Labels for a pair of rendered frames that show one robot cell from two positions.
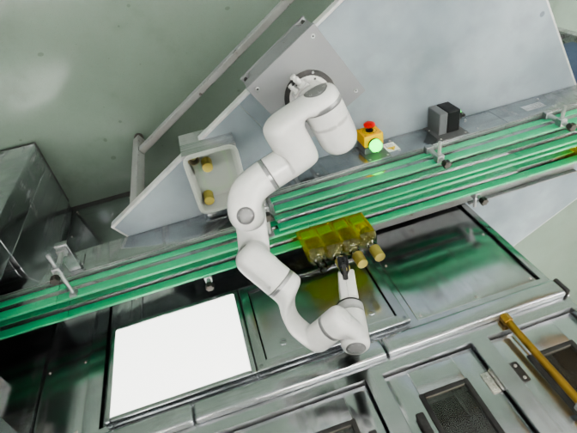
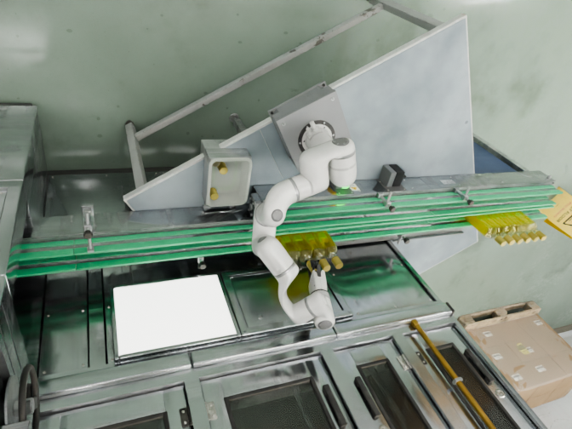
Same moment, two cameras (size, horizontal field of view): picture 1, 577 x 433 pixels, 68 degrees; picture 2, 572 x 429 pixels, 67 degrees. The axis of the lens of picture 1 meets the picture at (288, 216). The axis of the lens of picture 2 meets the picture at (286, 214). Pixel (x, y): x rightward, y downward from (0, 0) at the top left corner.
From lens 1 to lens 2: 56 cm
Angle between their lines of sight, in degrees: 16
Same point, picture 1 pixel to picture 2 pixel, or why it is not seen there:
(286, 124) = (320, 159)
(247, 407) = (233, 360)
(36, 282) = (52, 233)
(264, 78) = (290, 117)
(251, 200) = (283, 205)
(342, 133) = (350, 174)
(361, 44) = (355, 110)
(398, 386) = (342, 358)
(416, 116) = (374, 168)
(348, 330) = (325, 310)
